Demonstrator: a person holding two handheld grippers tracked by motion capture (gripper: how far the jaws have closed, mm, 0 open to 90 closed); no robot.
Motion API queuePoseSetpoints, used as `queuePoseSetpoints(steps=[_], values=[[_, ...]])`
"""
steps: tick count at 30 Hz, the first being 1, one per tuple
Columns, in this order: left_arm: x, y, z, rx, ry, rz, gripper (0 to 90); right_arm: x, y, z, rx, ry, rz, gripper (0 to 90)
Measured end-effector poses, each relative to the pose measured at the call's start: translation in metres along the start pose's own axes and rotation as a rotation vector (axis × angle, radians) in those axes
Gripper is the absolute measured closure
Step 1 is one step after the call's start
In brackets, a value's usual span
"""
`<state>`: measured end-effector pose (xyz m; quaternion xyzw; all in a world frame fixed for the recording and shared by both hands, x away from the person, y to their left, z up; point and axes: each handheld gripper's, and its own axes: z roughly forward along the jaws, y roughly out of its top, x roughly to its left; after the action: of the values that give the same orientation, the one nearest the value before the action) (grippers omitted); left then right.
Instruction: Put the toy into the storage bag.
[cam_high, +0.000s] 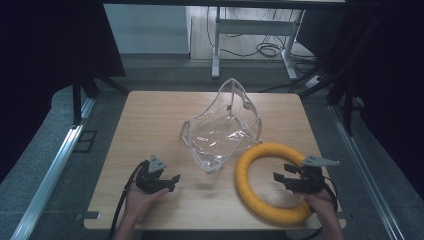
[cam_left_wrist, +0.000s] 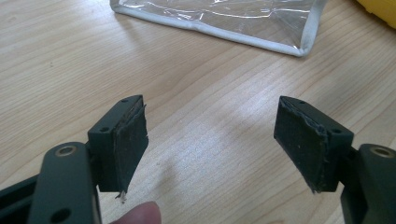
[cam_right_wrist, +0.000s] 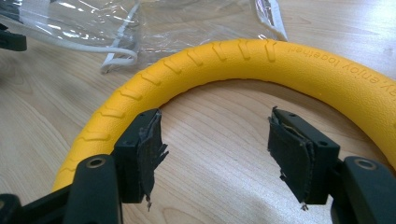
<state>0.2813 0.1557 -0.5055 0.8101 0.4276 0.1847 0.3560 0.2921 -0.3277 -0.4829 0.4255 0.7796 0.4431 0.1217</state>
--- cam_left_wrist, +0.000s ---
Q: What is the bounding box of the clear plastic zip bag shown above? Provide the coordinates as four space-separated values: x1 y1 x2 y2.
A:
109 0 329 58

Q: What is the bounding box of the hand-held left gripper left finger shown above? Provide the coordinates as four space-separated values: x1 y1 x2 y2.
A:
87 94 149 201

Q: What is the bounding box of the yellow object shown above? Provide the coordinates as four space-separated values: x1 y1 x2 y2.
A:
355 0 396 30

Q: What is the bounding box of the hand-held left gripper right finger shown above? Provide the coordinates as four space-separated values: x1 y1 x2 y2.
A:
273 95 355 194

